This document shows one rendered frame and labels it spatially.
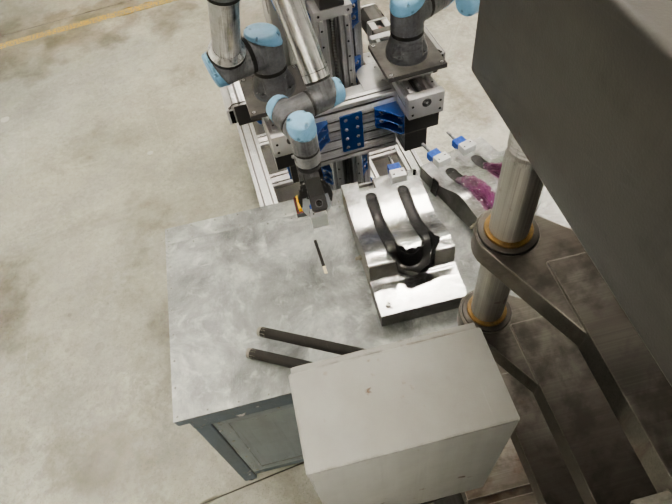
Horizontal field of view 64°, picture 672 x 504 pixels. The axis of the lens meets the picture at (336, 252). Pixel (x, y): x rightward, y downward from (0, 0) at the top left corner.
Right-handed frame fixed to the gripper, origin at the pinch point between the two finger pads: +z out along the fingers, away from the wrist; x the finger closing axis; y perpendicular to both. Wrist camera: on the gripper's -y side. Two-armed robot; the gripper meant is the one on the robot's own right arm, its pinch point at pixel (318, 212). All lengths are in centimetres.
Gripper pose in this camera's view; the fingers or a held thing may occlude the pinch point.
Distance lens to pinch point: 166.7
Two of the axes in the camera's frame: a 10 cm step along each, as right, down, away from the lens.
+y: -2.2, -7.8, 5.9
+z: 0.9, 5.8, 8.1
